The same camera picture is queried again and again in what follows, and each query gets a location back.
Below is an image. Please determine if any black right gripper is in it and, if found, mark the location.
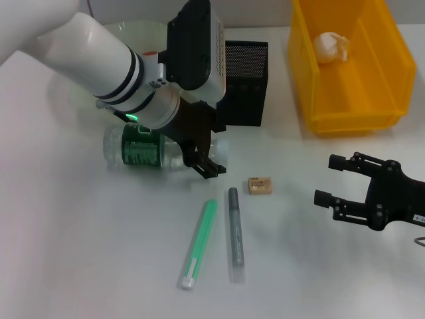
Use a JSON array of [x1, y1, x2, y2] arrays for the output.
[[313, 152, 425, 232]]

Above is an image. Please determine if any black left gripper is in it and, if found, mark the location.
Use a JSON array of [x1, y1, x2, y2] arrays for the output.
[[161, 98, 230, 181]]

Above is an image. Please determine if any clear green-label water bottle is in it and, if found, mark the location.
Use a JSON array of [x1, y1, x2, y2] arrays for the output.
[[102, 123, 230, 172]]

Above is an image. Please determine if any white paper ball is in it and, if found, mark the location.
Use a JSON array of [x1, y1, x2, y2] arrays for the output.
[[313, 31, 353, 64]]

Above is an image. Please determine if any beige eraser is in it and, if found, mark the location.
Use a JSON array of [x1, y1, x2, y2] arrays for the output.
[[248, 177, 275, 195]]

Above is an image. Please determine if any black mesh pen holder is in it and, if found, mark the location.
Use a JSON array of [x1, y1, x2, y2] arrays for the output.
[[217, 40, 269, 128]]

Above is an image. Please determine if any grey marker pen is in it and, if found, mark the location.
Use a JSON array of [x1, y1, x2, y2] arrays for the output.
[[227, 187, 248, 284]]

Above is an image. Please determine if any green pen in sleeve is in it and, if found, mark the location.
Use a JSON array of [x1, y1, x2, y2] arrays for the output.
[[175, 198, 218, 290]]

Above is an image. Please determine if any green glass fruit plate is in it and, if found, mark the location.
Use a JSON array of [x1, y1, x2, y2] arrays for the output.
[[49, 20, 173, 126]]

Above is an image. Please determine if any yellow plastic bin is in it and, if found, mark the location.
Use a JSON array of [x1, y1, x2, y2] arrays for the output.
[[287, 0, 418, 138]]

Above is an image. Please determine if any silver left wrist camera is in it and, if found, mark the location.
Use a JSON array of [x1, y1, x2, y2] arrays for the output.
[[165, 0, 228, 102]]

